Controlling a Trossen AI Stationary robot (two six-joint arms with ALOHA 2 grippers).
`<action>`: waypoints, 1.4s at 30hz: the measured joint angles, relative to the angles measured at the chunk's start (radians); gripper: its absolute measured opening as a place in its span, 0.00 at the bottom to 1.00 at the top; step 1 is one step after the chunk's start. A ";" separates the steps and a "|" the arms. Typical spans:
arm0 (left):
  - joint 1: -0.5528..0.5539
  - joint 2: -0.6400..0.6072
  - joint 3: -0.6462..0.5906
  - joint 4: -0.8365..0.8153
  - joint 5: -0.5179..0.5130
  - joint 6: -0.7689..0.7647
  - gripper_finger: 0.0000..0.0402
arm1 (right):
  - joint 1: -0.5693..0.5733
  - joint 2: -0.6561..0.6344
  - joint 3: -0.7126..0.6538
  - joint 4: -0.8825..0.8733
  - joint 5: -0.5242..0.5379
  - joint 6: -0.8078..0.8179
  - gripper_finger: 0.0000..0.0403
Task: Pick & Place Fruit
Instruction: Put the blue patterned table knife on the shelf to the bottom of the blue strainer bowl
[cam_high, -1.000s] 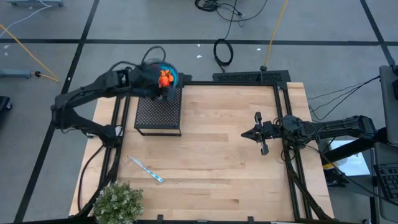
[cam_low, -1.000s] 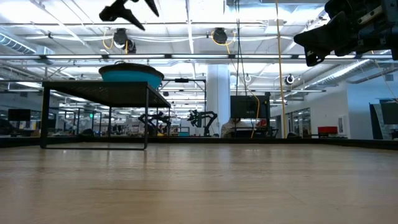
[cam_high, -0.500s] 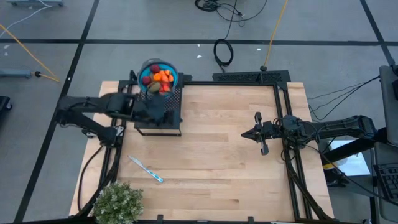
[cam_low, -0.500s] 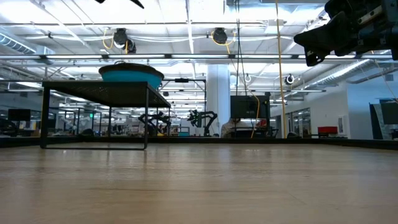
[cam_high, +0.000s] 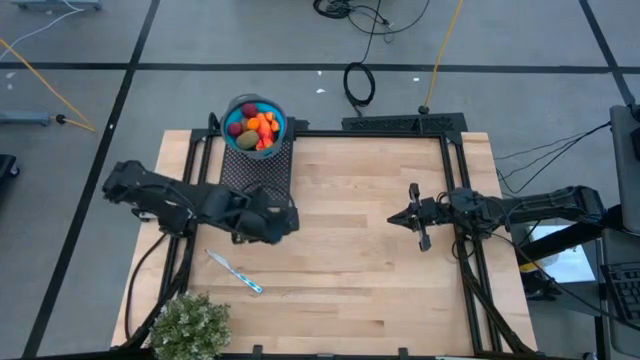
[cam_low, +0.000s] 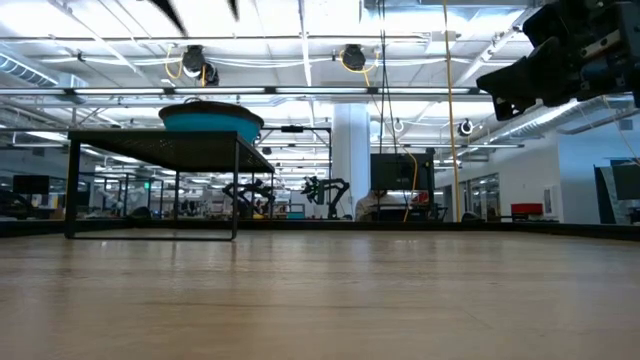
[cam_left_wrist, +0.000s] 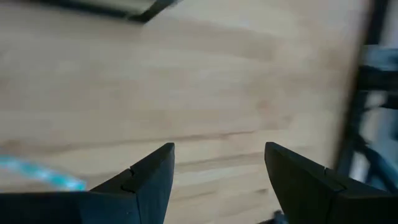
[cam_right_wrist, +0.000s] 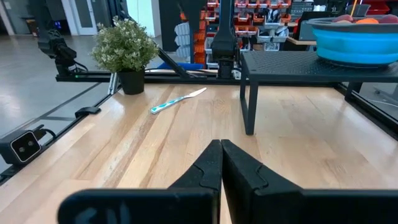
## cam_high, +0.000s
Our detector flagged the black mesh riser shelf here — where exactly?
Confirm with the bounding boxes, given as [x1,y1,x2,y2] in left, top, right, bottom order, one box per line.
[218,138,296,204]

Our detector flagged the black aluminium table frame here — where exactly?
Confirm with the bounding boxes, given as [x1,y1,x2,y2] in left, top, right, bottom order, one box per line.
[164,127,506,360]

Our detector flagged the white cable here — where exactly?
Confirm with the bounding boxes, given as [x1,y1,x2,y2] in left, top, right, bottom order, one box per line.
[0,0,86,50]

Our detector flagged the black cable bundle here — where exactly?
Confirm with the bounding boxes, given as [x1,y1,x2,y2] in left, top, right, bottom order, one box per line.
[312,0,432,37]

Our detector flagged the black desk leg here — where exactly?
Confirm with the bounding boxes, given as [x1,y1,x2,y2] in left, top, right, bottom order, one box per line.
[517,203,640,266]

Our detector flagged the red-orange mango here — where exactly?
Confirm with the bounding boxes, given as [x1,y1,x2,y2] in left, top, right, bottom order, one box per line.
[255,112,276,147]

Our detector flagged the white sheet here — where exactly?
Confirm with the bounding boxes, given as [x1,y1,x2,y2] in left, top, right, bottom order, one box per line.
[527,224,597,285]

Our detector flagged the blue collapsible bowl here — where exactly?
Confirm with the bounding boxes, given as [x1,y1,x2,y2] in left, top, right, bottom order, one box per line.
[220,93,290,161]

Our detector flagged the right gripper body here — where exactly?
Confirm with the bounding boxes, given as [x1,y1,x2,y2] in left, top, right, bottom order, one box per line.
[407,182,454,253]

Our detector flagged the knife with blue patterned handle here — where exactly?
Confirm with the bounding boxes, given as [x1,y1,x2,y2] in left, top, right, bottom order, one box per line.
[205,249,264,295]

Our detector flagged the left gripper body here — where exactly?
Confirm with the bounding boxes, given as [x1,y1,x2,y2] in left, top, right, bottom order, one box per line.
[230,183,301,246]

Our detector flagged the black coiled cable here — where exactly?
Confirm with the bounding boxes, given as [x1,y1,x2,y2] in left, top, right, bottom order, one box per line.
[342,0,384,117]

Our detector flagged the black keyboard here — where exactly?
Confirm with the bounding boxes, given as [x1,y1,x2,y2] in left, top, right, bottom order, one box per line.
[601,260,640,326]

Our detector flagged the yellow hanging cable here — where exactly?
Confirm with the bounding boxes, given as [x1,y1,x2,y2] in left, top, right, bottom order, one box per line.
[0,35,97,133]
[423,0,465,109]

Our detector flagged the grey stand base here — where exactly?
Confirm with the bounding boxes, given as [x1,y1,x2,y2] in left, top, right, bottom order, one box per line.
[0,113,52,127]
[13,0,104,13]

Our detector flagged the potted green plant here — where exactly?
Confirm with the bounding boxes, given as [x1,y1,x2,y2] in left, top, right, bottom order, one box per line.
[147,291,233,360]

